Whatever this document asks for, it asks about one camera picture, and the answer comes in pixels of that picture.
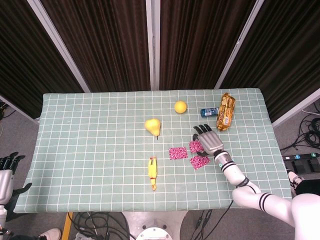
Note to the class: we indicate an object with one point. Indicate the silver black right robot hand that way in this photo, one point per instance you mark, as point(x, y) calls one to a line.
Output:
point(210, 141)

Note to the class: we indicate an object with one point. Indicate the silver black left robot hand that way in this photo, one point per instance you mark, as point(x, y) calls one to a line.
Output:
point(5, 182)

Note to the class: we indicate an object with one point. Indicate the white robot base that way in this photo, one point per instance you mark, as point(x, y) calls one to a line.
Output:
point(153, 227)

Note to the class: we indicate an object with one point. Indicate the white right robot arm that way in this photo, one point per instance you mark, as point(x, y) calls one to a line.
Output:
point(250, 197)

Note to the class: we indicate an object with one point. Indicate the blue drink can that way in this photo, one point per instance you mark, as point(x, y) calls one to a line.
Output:
point(208, 112)

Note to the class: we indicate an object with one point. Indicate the gold snack packet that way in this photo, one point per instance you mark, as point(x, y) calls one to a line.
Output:
point(225, 112)

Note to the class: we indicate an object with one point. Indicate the yellow ball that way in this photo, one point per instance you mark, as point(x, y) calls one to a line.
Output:
point(180, 107)

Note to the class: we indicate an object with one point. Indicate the yellow pear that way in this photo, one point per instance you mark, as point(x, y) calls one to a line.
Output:
point(152, 125)

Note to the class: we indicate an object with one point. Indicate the yellow rubber chicken toy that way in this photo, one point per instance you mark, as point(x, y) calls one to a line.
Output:
point(152, 171)

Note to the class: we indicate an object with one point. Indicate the plain white sneaker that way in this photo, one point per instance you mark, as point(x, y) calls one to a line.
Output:
point(51, 234)

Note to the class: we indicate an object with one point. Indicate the yellow floor tape strip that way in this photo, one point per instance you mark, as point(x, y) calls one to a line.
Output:
point(67, 226)

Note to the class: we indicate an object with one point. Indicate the black foot pedal marked 5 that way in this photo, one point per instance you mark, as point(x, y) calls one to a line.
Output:
point(295, 162)

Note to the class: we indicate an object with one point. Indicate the green white-grid tablecloth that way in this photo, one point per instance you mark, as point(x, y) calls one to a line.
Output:
point(87, 150)

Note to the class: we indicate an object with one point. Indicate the white sneaker with black stripes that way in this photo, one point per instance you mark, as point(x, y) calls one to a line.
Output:
point(294, 178)

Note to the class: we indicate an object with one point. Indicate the dark white-framed partition panel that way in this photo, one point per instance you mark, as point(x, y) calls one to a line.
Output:
point(200, 42)
point(282, 55)
point(105, 42)
point(30, 62)

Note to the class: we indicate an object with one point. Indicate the black foot pedal marked 4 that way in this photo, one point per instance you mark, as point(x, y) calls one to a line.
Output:
point(314, 162)

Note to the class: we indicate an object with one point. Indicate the black trouser leg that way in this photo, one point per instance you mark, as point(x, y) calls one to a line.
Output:
point(308, 190)

